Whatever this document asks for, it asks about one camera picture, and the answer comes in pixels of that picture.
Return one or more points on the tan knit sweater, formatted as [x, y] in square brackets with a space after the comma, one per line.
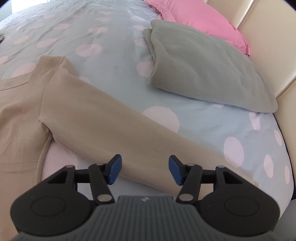
[81, 115]

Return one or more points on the grey fleece garment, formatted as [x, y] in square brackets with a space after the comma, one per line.
[203, 69]

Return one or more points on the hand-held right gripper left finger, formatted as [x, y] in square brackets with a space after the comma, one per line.
[114, 169]

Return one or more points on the cream padded headboard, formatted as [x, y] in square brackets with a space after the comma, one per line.
[266, 30]

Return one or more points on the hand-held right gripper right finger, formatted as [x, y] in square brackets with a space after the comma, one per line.
[175, 170]

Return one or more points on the pink pillow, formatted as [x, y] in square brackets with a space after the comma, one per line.
[192, 16]

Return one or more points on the polka dot bed sheet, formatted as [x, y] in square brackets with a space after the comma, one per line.
[111, 58]

